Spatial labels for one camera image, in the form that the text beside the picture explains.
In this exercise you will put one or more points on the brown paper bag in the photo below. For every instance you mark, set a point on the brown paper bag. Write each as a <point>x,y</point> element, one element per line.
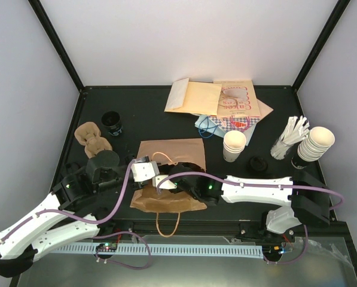
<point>172,156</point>

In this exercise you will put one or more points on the black cup sleeve stack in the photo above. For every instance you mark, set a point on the black cup sleeve stack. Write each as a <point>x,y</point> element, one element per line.
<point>112,122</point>

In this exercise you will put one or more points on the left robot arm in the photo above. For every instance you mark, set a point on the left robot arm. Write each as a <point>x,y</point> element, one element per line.
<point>81,206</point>

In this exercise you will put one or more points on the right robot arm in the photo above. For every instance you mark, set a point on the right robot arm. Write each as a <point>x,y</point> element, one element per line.
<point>279,204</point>

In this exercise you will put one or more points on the yellow padded envelope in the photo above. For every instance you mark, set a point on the yellow padded envelope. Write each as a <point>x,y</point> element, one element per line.
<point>193,97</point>

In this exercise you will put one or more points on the blue checkered paper bag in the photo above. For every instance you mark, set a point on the blue checkered paper bag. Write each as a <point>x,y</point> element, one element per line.
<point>228,124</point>

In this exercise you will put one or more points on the white paper cup stack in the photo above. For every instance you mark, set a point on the white paper cup stack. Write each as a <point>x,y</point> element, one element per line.
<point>233,144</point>

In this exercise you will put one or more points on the cakes printed paper bag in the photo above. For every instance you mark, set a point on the cakes printed paper bag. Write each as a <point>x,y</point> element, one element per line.
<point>237,99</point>

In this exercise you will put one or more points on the black lid stack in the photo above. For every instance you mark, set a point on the black lid stack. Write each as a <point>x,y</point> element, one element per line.
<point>257,164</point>

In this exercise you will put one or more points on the brown cardboard cup carrier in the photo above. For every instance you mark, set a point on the brown cardboard cup carrier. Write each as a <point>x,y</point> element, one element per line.
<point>89,136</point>

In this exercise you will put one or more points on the tan flat paper bag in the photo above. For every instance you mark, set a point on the tan flat paper bag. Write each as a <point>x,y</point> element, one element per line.
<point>265,110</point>

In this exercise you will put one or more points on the jar of white stirrers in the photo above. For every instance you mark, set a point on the jar of white stirrers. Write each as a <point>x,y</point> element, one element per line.
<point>295,131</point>

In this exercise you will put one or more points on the white lid stack on sleeve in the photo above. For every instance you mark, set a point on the white lid stack on sleeve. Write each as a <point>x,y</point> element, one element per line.
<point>318,141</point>

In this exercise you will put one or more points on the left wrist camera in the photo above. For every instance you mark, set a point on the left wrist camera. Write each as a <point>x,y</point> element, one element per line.
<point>144,169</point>

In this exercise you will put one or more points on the light blue cable duct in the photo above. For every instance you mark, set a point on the light blue cable duct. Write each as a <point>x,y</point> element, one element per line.
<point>172,250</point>

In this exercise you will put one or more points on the black frame post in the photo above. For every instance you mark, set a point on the black frame post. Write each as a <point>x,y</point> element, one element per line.
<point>320,42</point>
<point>48,27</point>

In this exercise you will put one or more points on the right black frame post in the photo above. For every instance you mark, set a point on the right black frame post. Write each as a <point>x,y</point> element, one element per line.
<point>320,42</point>

